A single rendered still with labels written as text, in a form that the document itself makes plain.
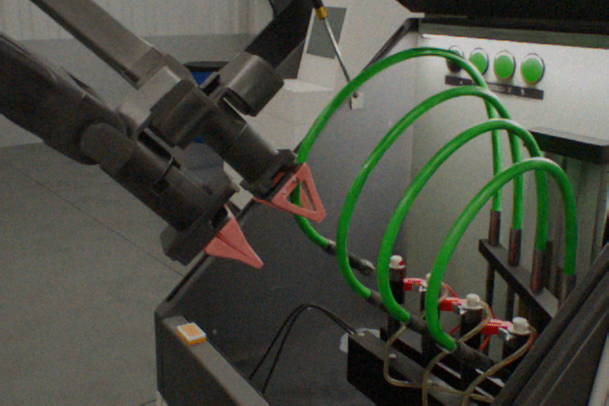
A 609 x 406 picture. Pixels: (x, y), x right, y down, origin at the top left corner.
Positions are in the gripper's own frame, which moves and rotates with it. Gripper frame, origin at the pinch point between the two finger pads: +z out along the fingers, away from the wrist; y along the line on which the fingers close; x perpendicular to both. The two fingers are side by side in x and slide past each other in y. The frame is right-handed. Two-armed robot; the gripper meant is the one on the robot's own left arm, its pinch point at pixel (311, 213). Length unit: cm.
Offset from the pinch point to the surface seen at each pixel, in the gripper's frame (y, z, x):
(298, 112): 273, 41, -81
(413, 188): -15.3, 2.7, -7.7
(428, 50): -0.2, -2.6, -28.1
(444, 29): 24, 4, -45
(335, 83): 272, 45, -107
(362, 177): -8.1, -0.6, -6.3
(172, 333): 28.7, 3.9, 25.7
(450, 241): -22.4, 7.1, -4.3
